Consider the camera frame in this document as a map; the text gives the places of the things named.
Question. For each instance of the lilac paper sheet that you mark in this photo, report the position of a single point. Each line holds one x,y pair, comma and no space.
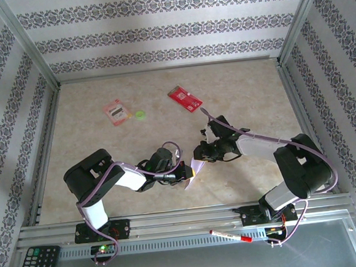
198,164

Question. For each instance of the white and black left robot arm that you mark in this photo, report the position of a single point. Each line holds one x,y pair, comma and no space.
132,179

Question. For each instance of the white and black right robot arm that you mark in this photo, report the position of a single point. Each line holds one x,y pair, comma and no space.
255,146

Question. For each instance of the grey metal sheet panel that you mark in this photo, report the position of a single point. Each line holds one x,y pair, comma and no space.
193,264

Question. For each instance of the red card package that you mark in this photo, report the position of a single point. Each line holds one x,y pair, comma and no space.
182,96

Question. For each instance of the white marker with red cap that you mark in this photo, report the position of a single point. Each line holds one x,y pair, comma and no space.
230,235

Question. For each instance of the pink blister card package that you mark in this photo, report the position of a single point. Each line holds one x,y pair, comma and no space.
117,112

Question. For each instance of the controller board with green light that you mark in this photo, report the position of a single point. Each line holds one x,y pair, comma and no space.
103,249

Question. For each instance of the aluminium mounting rail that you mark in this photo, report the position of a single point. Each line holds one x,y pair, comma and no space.
180,220

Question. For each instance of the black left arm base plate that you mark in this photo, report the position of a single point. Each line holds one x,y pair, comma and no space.
122,228

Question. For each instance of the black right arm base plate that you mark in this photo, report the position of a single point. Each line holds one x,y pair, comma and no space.
252,218

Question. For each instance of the aluminium side rail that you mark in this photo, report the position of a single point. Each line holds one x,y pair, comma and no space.
45,155
306,127

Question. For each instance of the aluminium back rail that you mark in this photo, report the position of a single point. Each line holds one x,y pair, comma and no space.
159,71

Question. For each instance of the aluminium frame post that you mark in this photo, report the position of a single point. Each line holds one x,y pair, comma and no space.
299,17
27,44

